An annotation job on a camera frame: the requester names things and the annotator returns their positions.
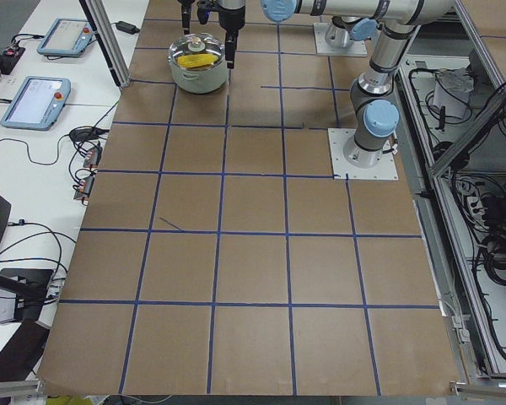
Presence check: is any far teach pendant tablet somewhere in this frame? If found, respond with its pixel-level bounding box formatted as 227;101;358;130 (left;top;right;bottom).
36;18;94;57

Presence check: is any black monitor stand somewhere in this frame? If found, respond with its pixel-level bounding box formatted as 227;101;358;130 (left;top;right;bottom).
0;196;54;324

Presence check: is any black cable bundle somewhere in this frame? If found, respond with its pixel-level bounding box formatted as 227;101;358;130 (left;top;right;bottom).
471;227;506;288

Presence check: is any yellow corn cob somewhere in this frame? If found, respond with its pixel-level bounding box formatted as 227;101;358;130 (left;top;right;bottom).
176;53;218;69

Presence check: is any aluminium frame post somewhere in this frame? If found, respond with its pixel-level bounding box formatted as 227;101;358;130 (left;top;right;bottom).
79;0;131;89

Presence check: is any near teach pendant tablet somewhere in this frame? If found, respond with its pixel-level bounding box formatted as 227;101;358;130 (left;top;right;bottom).
0;76;71;131

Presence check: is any clear glass pot lid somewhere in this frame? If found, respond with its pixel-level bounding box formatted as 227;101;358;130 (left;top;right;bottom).
168;33;225;71

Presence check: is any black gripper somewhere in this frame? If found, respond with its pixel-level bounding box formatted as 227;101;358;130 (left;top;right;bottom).
217;0;245;69
179;0;215;35

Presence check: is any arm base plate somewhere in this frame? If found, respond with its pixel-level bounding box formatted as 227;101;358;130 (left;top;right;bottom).
328;128;399;181
313;23;368;57

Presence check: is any pale green cooking pot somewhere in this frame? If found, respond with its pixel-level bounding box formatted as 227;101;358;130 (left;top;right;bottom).
167;35;229;95

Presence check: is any teach pendant tablet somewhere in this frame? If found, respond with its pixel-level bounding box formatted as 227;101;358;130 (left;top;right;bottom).
36;18;94;57
0;76;71;131

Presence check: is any black power adapter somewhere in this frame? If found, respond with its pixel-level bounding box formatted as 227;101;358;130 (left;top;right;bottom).
116;21;140;35

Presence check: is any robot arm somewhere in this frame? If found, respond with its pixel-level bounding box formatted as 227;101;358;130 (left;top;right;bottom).
261;1;427;169
261;0;455;73

